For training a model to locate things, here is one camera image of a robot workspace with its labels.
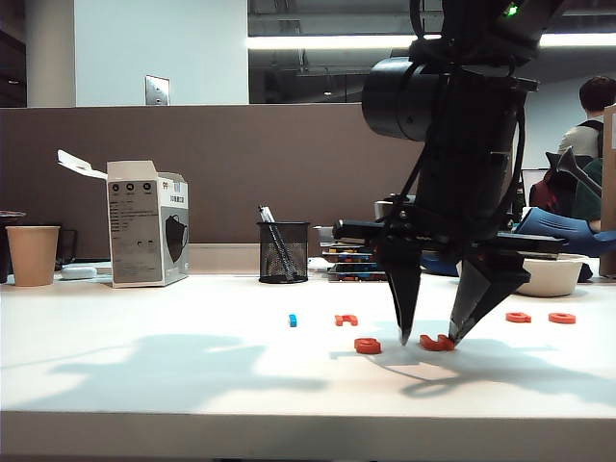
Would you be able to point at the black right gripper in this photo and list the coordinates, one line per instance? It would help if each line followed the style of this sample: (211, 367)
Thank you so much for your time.
(447, 226)

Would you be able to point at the orange hooked letter magnet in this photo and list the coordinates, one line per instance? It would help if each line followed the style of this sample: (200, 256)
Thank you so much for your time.
(433, 344)

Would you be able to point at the orange rounded letter magnet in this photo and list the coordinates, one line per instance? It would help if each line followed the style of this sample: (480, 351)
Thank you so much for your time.
(367, 346)

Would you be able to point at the orange angular letter magnet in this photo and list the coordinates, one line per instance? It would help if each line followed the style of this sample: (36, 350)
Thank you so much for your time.
(346, 320)

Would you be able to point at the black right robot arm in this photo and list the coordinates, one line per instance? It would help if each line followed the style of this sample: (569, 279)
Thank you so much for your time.
(471, 144)

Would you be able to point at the beige pulp tray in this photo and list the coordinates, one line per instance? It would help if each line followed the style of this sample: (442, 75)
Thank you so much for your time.
(558, 276)

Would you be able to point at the computer monitor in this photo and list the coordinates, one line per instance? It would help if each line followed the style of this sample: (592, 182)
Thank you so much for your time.
(536, 180)

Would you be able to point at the black mesh pen holder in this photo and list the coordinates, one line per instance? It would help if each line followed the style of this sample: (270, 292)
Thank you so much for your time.
(284, 260)

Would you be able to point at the person in green shirt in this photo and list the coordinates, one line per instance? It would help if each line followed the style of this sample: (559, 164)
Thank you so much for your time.
(587, 202)

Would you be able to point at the brown cardboard box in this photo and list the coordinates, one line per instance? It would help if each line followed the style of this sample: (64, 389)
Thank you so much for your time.
(608, 192)

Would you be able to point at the black pen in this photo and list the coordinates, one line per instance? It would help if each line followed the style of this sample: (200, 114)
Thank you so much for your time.
(266, 214)

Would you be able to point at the brown desk partition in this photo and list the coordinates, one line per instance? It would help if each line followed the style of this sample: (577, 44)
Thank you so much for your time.
(240, 159)

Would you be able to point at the person in beige shirt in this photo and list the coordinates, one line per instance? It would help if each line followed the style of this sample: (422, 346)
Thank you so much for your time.
(597, 94)

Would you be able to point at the ceiling light strip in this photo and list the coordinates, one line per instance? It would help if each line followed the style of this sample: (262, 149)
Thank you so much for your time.
(313, 42)

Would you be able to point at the white face mask box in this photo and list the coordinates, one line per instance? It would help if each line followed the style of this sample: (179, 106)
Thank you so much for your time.
(139, 231)

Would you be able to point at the white earbuds case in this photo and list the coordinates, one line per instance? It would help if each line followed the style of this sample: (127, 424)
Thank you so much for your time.
(79, 272)

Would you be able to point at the brown paper cup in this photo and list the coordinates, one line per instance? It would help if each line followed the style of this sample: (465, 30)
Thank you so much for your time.
(33, 255)

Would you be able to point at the grey metal bracket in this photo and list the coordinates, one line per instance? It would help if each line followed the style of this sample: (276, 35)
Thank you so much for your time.
(570, 163)

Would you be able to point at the metal wall switch plate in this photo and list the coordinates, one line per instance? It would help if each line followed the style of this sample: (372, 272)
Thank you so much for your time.
(157, 90)

